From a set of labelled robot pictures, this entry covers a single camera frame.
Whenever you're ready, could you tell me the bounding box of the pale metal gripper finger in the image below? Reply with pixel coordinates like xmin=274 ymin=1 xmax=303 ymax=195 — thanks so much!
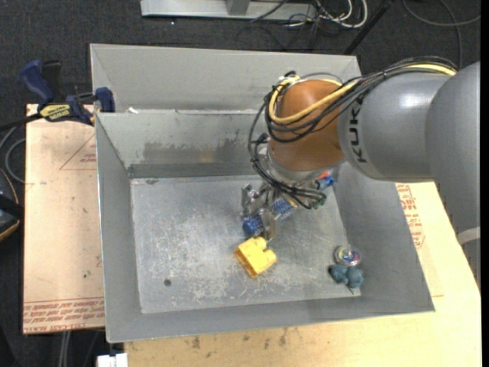
xmin=239 ymin=183 xmax=257 ymax=219
xmin=261 ymin=209 xmax=277 ymax=243

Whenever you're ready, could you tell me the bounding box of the blue bristle brush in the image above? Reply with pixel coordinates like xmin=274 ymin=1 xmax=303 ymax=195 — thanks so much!
xmin=241 ymin=198 xmax=296 ymax=237

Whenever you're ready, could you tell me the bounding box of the yellow toy block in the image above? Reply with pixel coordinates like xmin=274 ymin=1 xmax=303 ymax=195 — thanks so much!
xmin=233 ymin=235 xmax=277 ymax=280

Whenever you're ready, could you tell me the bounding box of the grey metal bin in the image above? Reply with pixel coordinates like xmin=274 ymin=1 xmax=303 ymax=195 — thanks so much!
xmin=89 ymin=43 xmax=437 ymax=345

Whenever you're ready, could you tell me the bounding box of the shiny round spinning top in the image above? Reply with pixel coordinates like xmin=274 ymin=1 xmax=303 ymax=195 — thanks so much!
xmin=332 ymin=244 xmax=364 ymax=266

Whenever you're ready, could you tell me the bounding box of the blue-grey toy animal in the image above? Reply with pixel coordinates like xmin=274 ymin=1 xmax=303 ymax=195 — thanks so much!
xmin=328 ymin=263 xmax=365 ymax=287

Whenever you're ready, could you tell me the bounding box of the brown cardboard board red print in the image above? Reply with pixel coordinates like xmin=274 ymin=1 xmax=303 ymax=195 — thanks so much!
xmin=21 ymin=102 xmax=446 ymax=336

